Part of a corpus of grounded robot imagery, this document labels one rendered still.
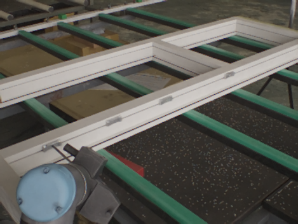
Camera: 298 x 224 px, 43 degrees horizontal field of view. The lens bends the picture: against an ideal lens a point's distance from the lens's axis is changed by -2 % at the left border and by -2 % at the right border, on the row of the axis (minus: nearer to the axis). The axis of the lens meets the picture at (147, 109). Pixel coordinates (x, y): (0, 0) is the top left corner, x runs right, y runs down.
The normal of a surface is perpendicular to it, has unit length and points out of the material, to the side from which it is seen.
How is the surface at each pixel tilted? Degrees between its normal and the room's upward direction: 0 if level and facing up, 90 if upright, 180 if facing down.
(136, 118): 90
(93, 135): 90
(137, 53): 90
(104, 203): 56
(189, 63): 90
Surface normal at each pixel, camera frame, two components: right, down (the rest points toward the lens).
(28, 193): -0.04, -0.11
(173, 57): -0.77, 0.31
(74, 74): 0.64, 0.35
